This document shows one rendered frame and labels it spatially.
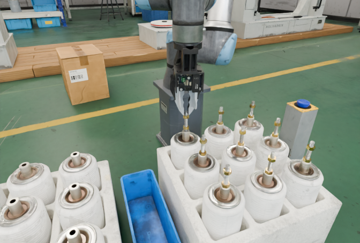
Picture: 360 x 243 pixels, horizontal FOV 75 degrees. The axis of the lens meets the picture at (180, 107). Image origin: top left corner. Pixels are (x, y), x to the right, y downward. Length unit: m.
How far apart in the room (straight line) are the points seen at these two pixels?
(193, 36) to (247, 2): 2.54
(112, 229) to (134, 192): 0.27
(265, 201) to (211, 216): 0.13
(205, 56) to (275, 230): 0.58
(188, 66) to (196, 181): 0.29
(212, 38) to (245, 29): 2.20
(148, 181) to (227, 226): 0.37
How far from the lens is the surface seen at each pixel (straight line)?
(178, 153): 0.72
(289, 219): 0.68
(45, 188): 0.72
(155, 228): 0.83
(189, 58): 0.56
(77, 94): 1.60
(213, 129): 0.79
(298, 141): 0.92
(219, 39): 0.86
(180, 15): 0.56
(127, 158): 1.08
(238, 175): 0.70
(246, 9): 3.09
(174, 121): 0.98
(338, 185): 1.12
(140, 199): 0.90
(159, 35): 2.45
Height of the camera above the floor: 0.68
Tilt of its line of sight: 28 degrees down
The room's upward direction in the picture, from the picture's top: straight up
